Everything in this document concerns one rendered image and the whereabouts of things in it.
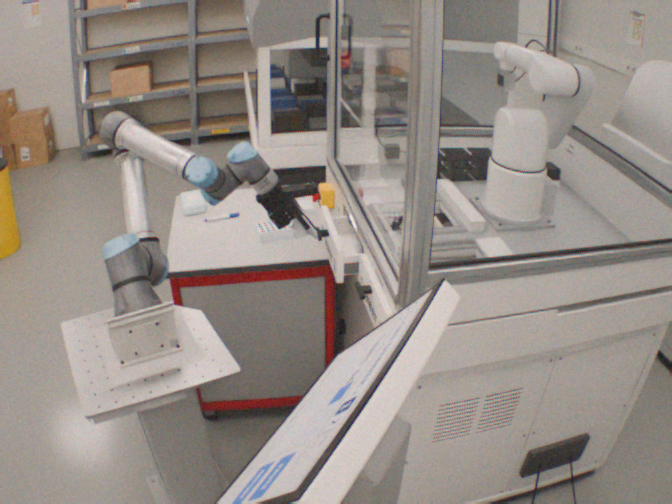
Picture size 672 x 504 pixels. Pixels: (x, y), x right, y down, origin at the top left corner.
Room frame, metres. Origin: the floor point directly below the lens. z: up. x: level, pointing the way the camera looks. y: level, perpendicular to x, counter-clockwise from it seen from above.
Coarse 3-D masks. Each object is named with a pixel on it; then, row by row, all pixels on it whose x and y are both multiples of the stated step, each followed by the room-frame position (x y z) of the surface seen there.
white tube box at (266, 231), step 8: (256, 224) 1.80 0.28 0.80; (264, 224) 1.80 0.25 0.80; (272, 224) 1.80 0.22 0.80; (256, 232) 1.79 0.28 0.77; (264, 232) 1.74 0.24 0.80; (272, 232) 1.75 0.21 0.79; (280, 232) 1.76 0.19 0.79; (288, 232) 1.77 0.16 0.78; (264, 240) 1.74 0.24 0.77; (272, 240) 1.75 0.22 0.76
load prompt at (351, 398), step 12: (396, 324) 0.78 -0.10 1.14; (396, 336) 0.71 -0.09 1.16; (384, 348) 0.69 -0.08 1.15; (372, 360) 0.68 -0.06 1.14; (372, 372) 0.62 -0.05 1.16; (360, 384) 0.61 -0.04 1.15; (348, 396) 0.59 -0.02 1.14; (348, 408) 0.54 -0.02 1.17; (336, 420) 0.53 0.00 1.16; (324, 432) 0.51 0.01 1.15
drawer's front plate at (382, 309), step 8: (360, 256) 1.37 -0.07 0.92; (360, 264) 1.36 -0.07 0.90; (368, 264) 1.32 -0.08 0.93; (360, 272) 1.36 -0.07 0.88; (368, 272) 1.28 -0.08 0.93; (360, 280) 1.36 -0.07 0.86; (368, 280) 1.27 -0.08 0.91; (376, 280) 1.24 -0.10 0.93; (376, 288) 1.21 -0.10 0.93; (368, 296) 1.26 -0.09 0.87; (376, 296) 1.19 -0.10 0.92; (384, 296) 1.17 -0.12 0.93; (368, 304) 1.26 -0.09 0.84; (376, 304) 1.18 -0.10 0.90; (384, 304) 1.14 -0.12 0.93; (368, 312) 1.26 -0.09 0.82; (376, 312) 1.18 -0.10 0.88; (384, 312) 1.11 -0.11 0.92; (392, 312) 1.11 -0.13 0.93; (376, 320) 1.17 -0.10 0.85; (384, 320) 1.11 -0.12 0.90
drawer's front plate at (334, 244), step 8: (328, 216) 1.60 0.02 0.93; (328, 224) 1.55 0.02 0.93; (336, 232) 1.50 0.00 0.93; (328, 240) 1.54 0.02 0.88; (336, 240) 1.45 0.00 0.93; (328, 248) 1.54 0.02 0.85; (336, 248) 1.41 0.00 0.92; (328, 256) 1.54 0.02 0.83; (336, 256) 1.41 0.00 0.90; (336, 264) 1.41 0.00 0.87; (336, 272) 1.41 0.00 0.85; (336, 280) 1.41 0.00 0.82
